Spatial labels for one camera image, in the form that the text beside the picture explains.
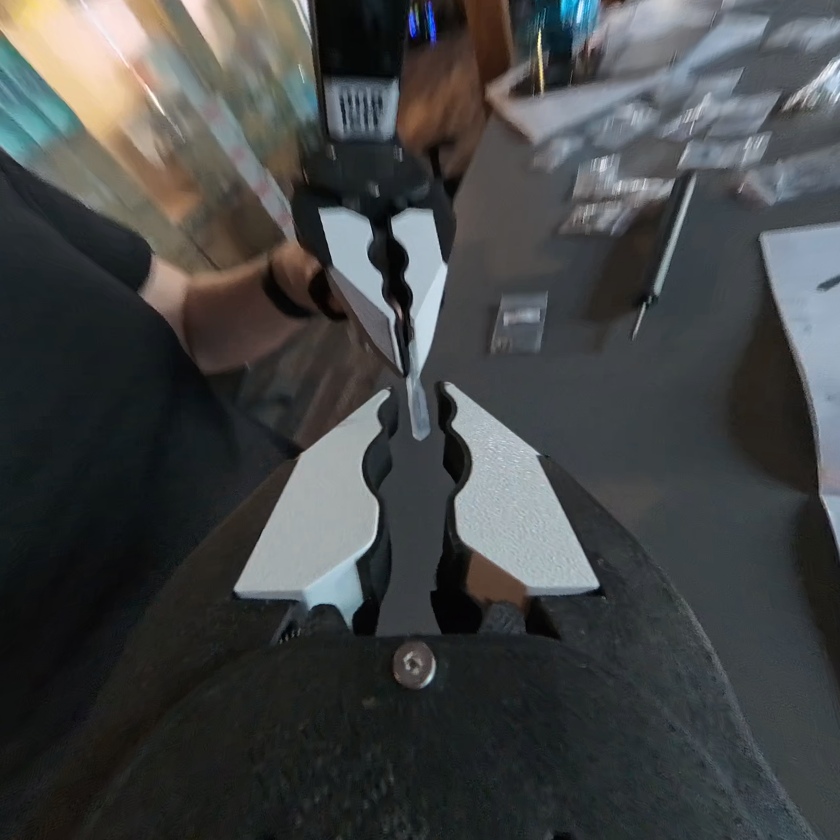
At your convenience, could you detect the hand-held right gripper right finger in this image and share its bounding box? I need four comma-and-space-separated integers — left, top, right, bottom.
436, 381, 602, 631

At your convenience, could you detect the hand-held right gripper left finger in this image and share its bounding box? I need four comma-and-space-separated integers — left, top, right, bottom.
233, 387, 401, 632

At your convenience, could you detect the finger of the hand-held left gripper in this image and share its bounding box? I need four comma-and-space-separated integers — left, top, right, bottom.
390, 209, 451, 380
318, 206, 404, 378

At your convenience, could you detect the clear bag of black spacers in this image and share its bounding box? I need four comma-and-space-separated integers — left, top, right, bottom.
407, 371, 432, 442

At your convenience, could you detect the person's left forearm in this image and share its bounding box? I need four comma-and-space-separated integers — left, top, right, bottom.
139, 246, 290, 376

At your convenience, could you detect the dark grey desk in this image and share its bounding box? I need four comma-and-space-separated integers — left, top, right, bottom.
394, 112, 840, 840

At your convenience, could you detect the person's left hand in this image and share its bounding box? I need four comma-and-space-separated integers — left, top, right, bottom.
289, 259, 385, 376

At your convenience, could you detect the labelled clear screw bag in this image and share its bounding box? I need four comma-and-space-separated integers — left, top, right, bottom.
489, 290, 550, 357

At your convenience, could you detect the black electric screwdriver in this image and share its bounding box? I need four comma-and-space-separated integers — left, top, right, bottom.
629, 172, 698, 342

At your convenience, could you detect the person's black clothing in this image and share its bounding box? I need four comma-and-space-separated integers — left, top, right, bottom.
0, 151, 306, 762

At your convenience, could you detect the group of small clear bags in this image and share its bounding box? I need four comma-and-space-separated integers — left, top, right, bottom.
525, 0, 840, 238

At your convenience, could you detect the printed instruction booklet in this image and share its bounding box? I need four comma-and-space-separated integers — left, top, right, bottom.
759, 223, 840, 559

